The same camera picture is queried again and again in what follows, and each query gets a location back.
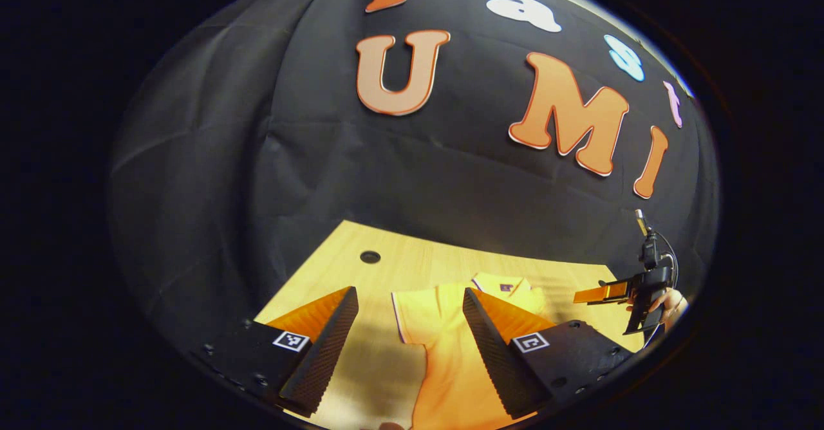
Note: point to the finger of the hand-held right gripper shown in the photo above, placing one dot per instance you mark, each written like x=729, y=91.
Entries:
x=599, y=293

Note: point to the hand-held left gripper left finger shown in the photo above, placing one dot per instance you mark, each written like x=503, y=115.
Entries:
x=331, y=346

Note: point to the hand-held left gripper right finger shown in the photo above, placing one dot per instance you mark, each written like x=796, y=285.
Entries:
x=496, y=353

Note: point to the orange T-shirt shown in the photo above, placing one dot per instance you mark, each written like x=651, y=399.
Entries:
x=450, y=365

